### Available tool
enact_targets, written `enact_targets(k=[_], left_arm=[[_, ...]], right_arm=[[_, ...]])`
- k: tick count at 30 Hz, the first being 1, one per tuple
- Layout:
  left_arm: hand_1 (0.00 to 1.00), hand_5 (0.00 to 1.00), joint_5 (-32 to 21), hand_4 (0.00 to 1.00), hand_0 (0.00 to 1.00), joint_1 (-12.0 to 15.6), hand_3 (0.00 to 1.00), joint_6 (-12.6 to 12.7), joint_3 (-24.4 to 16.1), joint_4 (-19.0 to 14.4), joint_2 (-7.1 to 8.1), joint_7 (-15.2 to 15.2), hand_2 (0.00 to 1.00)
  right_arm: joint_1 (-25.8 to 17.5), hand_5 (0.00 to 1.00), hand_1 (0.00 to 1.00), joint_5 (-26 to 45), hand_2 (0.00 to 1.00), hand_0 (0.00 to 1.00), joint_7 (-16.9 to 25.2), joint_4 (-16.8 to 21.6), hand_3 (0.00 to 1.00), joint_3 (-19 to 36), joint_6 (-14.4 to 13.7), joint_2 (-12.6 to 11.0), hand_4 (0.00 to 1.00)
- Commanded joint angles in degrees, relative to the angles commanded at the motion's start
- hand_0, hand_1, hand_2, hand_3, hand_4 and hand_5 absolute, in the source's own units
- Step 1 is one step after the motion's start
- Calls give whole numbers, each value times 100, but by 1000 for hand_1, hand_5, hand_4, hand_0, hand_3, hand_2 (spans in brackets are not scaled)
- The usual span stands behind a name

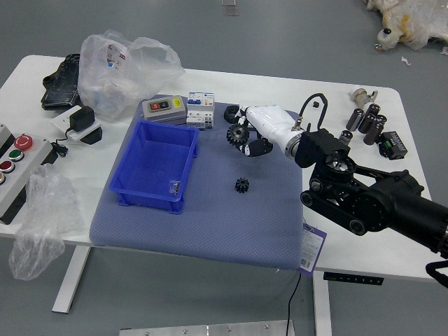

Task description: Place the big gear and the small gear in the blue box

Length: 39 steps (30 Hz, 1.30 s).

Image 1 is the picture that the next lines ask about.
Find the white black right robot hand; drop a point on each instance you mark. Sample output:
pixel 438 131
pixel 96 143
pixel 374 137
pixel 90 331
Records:
pixel 269 120

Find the big black gear nut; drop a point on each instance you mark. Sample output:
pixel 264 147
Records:
pixel 237 134

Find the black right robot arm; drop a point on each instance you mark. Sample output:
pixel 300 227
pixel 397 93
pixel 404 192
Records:
pixel 378 199

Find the small black gear nut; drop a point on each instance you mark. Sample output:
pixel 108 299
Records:
pixel 241 185

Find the blue plastic box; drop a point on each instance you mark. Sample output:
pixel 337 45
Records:
pixel 147 196

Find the grey control button box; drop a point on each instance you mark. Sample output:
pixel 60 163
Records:
pixel 24 182

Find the small black cube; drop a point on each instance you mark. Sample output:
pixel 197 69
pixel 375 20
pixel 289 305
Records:
pixel 315 104

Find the white circuit breaker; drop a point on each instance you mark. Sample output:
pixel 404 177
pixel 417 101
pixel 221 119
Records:
pixel 200 112

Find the silver metal connector fitting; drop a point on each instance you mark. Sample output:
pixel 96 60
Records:
pixel 360 96

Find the blue-grey padded mat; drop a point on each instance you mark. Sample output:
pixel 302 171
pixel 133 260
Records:
pixel 217 224

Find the small bag of screws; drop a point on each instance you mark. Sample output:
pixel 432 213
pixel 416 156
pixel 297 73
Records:
pixel 174 187

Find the clear floor fixture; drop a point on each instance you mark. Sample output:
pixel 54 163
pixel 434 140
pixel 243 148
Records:
pixel 230 7

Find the black green terminal module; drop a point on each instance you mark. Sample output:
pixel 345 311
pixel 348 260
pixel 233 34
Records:
pixel 393 145

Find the purple label tag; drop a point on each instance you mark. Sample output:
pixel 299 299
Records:
pixel 311 248

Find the white paper scrap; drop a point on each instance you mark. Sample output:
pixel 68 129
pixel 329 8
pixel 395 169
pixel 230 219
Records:
pixel 406 61

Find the large clear plastic bag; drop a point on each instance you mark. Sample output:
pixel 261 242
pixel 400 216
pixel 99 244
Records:
pixel 115 77

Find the plastic-wrapped yellow white object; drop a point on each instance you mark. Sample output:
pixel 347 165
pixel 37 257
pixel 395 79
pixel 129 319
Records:
pixel 413 21

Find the black socket base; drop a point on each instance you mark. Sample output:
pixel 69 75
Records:
pixel 94 136

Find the black table control panel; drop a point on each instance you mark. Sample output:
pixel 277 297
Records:
pixel 353 279

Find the black power adapter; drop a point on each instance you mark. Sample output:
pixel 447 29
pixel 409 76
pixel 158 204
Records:
pixel 82 118

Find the white table leg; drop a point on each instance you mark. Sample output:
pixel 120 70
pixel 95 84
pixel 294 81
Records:
pixel 322 308
pixel 70 280

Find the white socket plate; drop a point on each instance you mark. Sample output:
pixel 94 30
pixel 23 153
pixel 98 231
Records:
pixel 63 122

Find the silver metal plate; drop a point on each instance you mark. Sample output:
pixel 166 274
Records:
pixel 206 330

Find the crumpled clear plastic bag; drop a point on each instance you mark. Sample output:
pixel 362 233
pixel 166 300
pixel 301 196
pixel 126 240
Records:
pixel 38 224

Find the grey push-button switch box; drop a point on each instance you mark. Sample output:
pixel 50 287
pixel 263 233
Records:
pixel 162 108

